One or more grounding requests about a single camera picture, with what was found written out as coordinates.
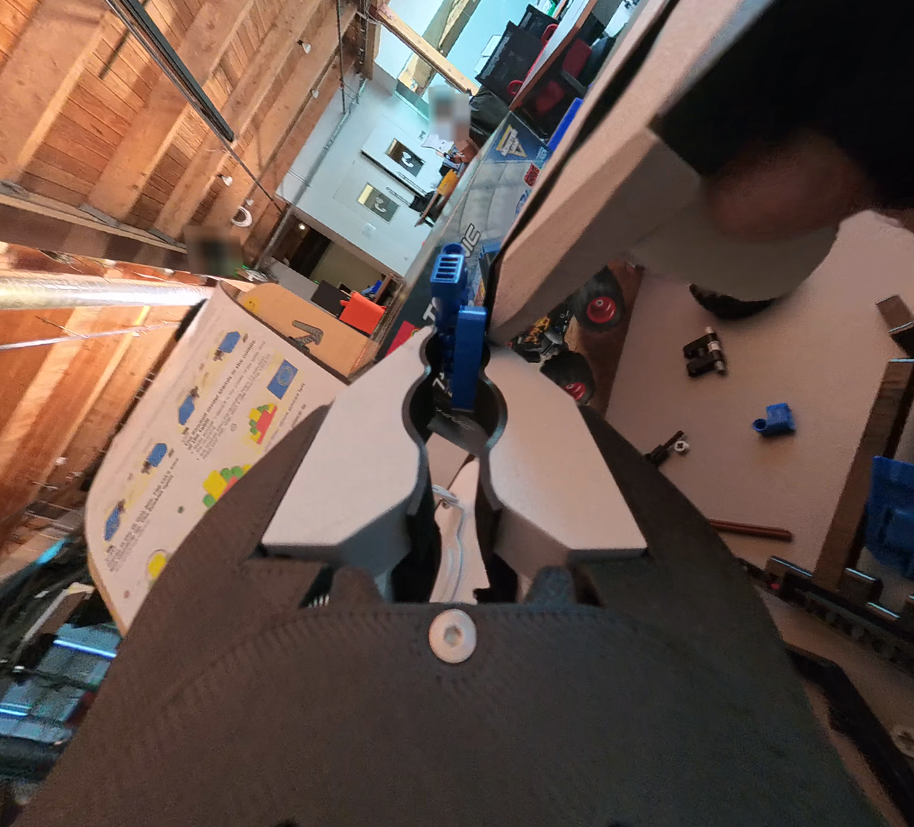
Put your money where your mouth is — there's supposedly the white desk stand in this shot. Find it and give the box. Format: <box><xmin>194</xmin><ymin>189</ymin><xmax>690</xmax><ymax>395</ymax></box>
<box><xmin>429</xmin><ymin>453</ymin><xmax>494</xmax><ymax>602</ymax></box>

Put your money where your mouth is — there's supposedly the monster truck toy set box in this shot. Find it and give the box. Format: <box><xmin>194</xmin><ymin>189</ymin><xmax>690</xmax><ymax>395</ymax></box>
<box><xmin>457</xmin><ymin>99</ymin><xmax>644</xmax><ymax>414</ymax></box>

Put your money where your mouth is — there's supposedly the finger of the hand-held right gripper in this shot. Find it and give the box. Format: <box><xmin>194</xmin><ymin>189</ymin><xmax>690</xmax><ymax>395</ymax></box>
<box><xmin>486</xmin><ymin>0</ymin><xmax>722</xmax><ymax>343</ymax></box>

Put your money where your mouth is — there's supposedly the person's right hand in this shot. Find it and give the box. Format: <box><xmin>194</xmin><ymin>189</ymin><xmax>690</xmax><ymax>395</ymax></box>
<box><xmin>710</xmin><ymin>138</ymin><xmax>875</xmax><ymax>237</ymax></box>

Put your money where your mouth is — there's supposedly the black white toy pin cluster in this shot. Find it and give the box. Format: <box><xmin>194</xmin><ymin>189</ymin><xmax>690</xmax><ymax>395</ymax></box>
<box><xmin>682</xmin><ymin>328</ymin><xmax>729</xmax><ymax>378</ymax></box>

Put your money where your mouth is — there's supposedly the black toy pin connector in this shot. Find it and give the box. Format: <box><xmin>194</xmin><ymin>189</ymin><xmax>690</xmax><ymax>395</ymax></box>
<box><xmin>643</xmin><ymin>431</ymin><xmax>694</xmax><ymax>468</ymax></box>

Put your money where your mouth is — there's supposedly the black ceiling rail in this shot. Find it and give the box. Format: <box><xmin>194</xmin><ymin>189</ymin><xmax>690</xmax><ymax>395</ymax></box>
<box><xmin>36</xmin><ymin>0</ymin><xmax>237</xmax><ymax>146</ymax></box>

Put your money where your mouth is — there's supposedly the blue toy frame piece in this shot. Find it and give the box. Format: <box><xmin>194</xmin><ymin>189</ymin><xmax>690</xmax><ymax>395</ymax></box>
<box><xmin>429</xmin><ymin>242</ymin><xmax>489</xmax><ymax>414</ymax></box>

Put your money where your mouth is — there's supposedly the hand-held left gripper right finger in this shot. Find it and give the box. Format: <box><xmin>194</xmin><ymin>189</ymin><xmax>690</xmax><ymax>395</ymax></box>
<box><xmin>480</xmin><ymin>346</ymin><xmax>648</xmax><ymax>600</ymax></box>

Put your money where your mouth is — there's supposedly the silver ventilation duct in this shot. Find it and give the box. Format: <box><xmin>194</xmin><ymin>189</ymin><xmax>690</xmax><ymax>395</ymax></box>
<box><xmin>0</xmin><ymin>271</ymin><xmax>215</xmax><ymax>314</ymax></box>

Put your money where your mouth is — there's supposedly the brown toy axle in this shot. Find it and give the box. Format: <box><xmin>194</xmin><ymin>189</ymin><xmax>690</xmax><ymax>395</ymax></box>
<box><xmin>707</xmin><ymin>519</ymin><xmax>794</xmax><ymax>542</ymax></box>

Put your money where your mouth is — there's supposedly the grey desk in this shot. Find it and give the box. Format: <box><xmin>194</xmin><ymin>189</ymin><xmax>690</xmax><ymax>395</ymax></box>
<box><xmin>572</xmin><ymin>207</ymin><xmax>914</xmax><ymax>827</ymax></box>

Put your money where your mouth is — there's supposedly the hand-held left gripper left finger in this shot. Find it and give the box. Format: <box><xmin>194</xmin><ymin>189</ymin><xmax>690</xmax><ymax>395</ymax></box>
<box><xmin>263</xmin><ymin>328</ymin><xmax>438</xmax><ymax>600</ymax></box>

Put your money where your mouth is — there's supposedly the black toy chassis assembly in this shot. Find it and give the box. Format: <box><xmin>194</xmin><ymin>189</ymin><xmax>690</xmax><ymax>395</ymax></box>
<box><xmin>765</xmin><ymin>292</ymin><xmax>914</xmax><ymax>671</ymax></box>

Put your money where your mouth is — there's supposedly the cardboard box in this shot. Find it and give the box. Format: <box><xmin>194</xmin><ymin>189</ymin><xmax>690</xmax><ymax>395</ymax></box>
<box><xmin>215</xmin><ymin>279</ymin><xmax>375</xmax><ymax>380</ymax></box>

